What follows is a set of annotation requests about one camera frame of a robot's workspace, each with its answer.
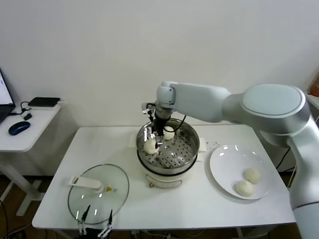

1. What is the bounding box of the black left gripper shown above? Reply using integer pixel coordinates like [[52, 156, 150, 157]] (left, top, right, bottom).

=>
[[76, 205, 114, 239]]

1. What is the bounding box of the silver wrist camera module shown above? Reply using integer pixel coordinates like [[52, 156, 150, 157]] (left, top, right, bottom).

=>
[[141, 102, 155, 116]]

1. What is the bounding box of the black cable with adapter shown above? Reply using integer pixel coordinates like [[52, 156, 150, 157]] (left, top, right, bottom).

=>
[[276, 146, 297, 172]]

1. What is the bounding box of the perforated stainless steel steamer basket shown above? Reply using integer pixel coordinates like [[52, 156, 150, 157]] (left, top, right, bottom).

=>
[[136, 118, 200, 175]]

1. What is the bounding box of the white electric cooker pot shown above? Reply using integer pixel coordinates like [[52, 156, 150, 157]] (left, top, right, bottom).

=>
[[128, 134, 209, 189]]

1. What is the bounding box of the black laptop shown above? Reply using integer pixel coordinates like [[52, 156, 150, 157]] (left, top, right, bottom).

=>
[[0, 68, 16, 124]]

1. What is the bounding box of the blue black computer mouse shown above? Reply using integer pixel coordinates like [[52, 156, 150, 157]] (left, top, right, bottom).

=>
[[8, 121, 31, 136]]

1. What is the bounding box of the white side desk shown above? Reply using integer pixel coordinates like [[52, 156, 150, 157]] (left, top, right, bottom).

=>
[[0, 104, 62, 217]]

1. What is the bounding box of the black flat external drive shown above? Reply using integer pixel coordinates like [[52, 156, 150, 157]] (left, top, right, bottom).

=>
[[27, 97, 61, 108]]

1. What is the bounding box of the white round plate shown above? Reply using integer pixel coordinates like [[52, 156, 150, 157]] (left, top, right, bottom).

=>
[[209, 144, 271, 200]]

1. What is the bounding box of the glass lid with white handle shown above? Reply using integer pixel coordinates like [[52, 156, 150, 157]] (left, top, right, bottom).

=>
[[67, 163, 130, 225]]

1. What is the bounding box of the white hanging cable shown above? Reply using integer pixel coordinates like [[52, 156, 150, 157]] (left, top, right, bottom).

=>
[[288, 166, 298, 187]]

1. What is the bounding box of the white steamed baozi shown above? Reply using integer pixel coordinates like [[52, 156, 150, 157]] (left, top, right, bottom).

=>
[[144, 139, 160, 154], [234, 180, 255, 197], [163, 125, 175, 140], [243, 167, 262, 184]]

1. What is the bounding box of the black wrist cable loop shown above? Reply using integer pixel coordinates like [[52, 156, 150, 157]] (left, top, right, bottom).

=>
[[165, 113, 187, 140]]

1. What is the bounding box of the orange packaged item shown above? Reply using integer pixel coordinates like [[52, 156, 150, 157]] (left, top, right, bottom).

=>
[[309, 74, 319, 97]]

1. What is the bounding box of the thin black usb cable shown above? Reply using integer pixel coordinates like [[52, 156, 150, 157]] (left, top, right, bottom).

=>
[[9, 101, 31, 118]]

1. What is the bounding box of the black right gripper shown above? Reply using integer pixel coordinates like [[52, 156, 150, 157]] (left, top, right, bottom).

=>
[[145, 112, 172, 148]]

